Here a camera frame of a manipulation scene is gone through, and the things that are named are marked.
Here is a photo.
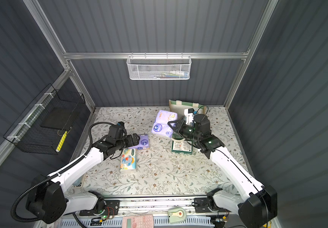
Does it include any green white box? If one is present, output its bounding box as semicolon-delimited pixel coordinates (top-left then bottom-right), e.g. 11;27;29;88
171;141;193;155

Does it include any purple toy camera front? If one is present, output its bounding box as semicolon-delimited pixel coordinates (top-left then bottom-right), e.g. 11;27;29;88
151;110;178;138

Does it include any purple toy camera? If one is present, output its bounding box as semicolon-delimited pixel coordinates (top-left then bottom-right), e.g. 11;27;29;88
130;135;150;150
151;110;178;138

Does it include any cartoon printed tissue pack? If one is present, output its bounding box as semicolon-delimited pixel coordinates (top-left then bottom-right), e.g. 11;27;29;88
120;149;137;173

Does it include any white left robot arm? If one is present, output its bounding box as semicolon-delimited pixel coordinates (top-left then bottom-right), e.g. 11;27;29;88
11;122;140;224

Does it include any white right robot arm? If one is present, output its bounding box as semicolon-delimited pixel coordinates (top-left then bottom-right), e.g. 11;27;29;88
168;114;278;228

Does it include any floral table mat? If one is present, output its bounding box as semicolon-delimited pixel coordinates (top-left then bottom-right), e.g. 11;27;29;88
68;107;238;196

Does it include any green tape dispenser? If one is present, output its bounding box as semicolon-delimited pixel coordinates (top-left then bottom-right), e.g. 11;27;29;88
167;207;187;224

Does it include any pink calculator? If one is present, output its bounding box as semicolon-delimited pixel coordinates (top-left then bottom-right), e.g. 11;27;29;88
122;215;154;228

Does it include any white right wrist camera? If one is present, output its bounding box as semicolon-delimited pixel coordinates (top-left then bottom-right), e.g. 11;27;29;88
184;108;195;125

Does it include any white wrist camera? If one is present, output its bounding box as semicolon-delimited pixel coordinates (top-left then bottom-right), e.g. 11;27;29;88
184;108;195;125
117;122;125;128

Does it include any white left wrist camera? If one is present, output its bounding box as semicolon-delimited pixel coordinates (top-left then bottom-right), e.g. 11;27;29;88
117;122;125;128

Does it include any black corrugated cable hose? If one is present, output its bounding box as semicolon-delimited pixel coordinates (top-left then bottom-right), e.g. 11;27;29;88
10;122;119;223

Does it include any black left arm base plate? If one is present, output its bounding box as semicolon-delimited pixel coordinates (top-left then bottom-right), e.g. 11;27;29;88
79;200;120;217

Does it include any white wire wall basket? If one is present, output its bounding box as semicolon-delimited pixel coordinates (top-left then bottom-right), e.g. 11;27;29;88
126;56;192;80

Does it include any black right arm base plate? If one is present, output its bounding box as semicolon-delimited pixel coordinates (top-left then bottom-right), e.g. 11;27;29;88
191;197;214;213

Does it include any black wire wall basket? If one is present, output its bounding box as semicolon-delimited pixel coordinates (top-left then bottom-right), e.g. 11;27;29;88
4;85;86;155

